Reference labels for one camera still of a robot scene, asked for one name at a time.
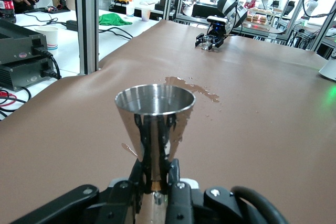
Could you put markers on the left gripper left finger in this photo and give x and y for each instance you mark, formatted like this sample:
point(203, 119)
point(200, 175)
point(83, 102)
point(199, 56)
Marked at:
point(78, 205)

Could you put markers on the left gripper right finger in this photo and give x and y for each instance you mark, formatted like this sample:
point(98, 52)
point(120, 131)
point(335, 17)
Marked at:
point(189, 208)

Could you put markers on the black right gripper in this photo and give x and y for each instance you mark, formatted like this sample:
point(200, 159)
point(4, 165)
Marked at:
point(218, 31)

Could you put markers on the clear glass beaker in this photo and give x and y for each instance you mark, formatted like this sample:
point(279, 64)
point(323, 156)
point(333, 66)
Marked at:
point(207, 47)

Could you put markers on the steel double jigger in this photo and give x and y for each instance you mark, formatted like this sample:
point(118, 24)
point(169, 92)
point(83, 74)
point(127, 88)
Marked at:
point(157, 129)

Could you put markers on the translucent plastic cup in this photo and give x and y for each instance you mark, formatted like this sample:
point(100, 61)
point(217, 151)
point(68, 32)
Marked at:
point(146, 15)

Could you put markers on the plain white cup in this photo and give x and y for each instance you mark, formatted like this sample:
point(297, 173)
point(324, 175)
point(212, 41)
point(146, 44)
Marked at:
point(130, 11)

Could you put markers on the striped white paper cup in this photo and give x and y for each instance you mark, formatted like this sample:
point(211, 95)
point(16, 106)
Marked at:
point(47, 37)

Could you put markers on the large brown liquid puddle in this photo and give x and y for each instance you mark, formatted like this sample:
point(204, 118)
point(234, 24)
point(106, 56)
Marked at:
point(173, 79)

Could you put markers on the brown table mat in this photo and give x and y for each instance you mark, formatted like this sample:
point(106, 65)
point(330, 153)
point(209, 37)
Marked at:
point(236, 129)

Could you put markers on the white desk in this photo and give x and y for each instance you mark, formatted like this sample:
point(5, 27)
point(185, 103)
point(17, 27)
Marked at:
point(113, 45)

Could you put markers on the green cloth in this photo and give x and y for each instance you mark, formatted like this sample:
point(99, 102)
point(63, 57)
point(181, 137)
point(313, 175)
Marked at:
point(113, 19)

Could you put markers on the black power adapter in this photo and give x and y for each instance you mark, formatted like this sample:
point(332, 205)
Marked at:
point(71, 24)

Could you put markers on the black power supply unit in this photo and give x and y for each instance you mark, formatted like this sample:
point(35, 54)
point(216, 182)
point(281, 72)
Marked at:
point(21, 74)
point(15, 48)

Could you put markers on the cola bottle red label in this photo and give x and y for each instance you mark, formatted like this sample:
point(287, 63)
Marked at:
point(6, 6)

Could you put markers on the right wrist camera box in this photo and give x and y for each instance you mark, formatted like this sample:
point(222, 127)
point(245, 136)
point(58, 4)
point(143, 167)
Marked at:
point(216, 20)

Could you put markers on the aluminium frame post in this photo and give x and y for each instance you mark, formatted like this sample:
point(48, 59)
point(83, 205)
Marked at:
point(88, 24)

